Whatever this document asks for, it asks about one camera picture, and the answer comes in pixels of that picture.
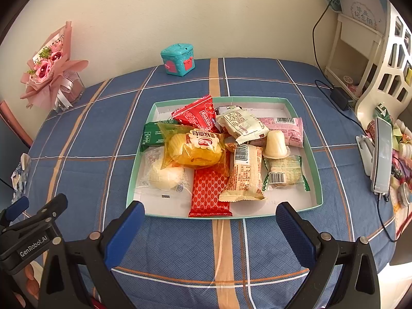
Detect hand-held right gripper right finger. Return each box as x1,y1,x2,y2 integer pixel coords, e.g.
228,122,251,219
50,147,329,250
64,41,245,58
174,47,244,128
275,202,382,309

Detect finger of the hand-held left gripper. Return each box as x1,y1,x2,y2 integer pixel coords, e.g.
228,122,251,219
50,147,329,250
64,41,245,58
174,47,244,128
0,195,68,276
0,196,29,229

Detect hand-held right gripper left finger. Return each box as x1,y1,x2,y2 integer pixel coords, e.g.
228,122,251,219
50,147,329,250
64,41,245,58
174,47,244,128
37,200,146,309

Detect green-edged white tray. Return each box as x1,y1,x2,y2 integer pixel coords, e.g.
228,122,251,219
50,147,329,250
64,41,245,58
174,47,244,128
126,97,323,219

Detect round cake packet green ends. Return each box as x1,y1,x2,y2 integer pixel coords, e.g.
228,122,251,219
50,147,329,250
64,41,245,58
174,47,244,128
262,154,310,192

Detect clear bun packet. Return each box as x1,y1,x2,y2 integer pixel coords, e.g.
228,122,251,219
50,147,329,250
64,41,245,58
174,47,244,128
133,146,194,198

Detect beige snack packet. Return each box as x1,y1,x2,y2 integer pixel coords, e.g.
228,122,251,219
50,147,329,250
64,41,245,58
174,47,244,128
219,143,267,202

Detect white jelly cup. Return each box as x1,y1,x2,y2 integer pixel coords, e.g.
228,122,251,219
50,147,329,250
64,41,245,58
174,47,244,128
263,130,291,160

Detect red patterned snack packet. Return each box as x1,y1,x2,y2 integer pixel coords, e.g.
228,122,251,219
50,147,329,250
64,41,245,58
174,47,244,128
188,150,233,218

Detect dark green snack packet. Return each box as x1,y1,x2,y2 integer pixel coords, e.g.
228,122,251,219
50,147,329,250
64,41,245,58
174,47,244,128
141,120,179,152

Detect pink snack packet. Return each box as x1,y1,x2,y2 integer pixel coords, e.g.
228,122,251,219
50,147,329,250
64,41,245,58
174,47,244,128
249,117,305,149

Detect yellow chips bag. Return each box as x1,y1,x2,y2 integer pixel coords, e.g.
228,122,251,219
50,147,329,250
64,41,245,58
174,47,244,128
157,121,230,177

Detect white snack packet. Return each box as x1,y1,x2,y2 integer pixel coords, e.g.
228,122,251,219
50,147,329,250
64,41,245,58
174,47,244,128
215,109,270,145

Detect red flower snack packet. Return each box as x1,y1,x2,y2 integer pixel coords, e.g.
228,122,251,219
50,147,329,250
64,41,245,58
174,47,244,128
171,94,218,129

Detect dark red snack packet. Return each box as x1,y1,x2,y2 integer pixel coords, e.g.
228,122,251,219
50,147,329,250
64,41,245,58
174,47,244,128
215,105,243,116

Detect person's left hand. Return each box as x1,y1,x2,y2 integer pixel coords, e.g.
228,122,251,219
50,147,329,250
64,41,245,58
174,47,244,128
25,262,44,301

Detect blue white crumpled wrapper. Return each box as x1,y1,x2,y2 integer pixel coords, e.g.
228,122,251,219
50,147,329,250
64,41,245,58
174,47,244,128
11,154,32,197

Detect pink board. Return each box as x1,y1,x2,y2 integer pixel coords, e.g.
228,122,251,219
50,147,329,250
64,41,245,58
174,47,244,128
0,100,33,147

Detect white phone stand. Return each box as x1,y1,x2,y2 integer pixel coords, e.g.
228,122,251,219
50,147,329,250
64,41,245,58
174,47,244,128
356,134,377,177

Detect smartphone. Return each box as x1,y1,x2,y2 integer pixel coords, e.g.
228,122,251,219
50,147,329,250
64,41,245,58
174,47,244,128
371,117,394,195

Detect red printed packet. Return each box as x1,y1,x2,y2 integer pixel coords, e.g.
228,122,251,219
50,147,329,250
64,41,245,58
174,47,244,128
365,118,379,142

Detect pile of colourful trinkets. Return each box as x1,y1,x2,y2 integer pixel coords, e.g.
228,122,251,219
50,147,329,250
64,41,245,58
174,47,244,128
389,119,412,213

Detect clear pink gift box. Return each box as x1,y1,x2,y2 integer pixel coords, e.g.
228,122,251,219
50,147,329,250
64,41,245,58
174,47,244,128
55,71,86,113

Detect pink flower bouquet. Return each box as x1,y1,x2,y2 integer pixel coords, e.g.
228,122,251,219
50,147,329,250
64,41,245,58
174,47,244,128
20,21,89,110

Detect green striped packet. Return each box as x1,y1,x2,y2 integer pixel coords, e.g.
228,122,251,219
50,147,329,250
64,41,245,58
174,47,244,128
373,103,394,124

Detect blue plaid bed sheet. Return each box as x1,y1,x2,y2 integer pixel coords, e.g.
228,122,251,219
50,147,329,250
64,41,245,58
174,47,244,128
19,57,398,309

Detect teal toy box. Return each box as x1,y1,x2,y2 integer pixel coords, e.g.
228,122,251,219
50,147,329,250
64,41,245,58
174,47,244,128
160,43,196,77

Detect cream bedside shelf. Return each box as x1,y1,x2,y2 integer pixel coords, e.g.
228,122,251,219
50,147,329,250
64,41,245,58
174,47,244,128
323,0,412,126

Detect white blue card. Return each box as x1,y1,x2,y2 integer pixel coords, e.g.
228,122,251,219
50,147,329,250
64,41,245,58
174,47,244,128
339,0,388,34

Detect black phone cable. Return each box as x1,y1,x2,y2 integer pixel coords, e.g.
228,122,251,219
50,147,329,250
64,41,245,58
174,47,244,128
377,193,400,243

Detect black charger with cable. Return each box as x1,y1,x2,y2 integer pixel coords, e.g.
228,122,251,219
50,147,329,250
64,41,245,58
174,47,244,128
313,0,369,136

